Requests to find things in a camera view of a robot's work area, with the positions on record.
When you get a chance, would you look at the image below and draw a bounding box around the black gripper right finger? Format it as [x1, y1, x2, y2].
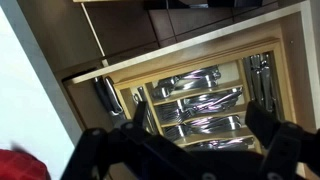
[244, 100, 320, 180]

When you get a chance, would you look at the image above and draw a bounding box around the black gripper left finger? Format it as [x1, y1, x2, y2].
[61, 101, 214, 180]

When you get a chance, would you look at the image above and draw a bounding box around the steel table knife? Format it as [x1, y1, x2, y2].
[248, 54, 265, 105]
[259, 54, 278, 115]

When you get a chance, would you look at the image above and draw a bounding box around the wooden cutlery tray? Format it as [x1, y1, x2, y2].
[113, 38, 298, 154]

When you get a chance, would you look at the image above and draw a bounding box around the steel fork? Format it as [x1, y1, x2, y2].
[163, 114, 243, 142]
[154, 86, 244, 124]

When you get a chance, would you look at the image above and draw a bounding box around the red cloth potholder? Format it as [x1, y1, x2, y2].
[0, 148, 52, 180]

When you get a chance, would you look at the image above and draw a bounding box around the silver handled kitchen tool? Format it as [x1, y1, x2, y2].
[103, 76, 127, 118]

